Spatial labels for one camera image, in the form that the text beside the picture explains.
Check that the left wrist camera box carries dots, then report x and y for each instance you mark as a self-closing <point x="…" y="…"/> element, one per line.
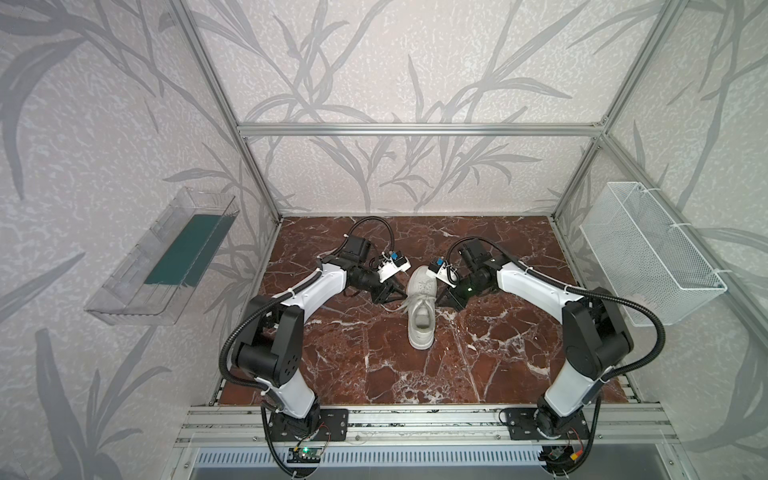
<point x="393" y="263"/>

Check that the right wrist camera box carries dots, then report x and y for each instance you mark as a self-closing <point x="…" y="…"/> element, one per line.
<point x="443" y="271"/>

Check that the green circuit board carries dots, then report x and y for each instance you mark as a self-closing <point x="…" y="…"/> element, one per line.
<point x="305" y="455"/>

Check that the aluminium frame rail base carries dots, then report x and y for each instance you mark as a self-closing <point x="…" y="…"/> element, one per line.
<point x="415" y="425"/>

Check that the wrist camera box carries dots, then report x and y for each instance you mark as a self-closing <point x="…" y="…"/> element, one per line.
<point x="393" y="263"/>
<point x="443" y="271"/>

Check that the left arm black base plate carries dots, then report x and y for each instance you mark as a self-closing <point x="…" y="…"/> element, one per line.
<point x="309" y="425"/>

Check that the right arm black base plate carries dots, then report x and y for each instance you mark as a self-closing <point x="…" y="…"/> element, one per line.
<point x="539" y="424"/>

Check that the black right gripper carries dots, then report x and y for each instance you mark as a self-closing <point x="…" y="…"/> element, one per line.
<point x="447" y="292"/>

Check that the white sneaker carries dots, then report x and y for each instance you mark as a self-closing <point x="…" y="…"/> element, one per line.
<point x="421" y="328"/>

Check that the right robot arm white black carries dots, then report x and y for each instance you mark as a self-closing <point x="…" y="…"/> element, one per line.
<point x="594" y="336"/>

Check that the white wire mesh basket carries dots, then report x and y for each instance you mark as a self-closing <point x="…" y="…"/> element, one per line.
<point x="641" y="249"/>

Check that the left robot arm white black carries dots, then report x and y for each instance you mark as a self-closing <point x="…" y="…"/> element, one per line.
<point x="264" y="351"/>

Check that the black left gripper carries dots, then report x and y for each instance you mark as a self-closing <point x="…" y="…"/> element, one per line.
<point x="387" y="285"/>

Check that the right wired connector board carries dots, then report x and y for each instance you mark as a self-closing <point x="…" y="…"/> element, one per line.
<point x="561" y="455"/>

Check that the clear plastic wall tray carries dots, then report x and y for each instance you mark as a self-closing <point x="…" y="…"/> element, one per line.
<point x="156" y="280"/>

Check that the pink object in basket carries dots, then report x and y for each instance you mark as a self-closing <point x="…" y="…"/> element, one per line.
<point x="642" y="300"/>

